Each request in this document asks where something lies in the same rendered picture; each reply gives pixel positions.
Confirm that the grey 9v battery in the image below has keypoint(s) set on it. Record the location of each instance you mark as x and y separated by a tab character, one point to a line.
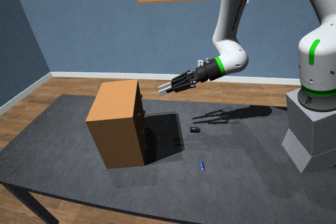
194	129

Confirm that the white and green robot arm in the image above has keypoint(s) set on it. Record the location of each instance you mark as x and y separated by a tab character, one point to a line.
316	52

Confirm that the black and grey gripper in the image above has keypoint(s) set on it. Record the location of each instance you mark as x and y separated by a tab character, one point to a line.
184	81

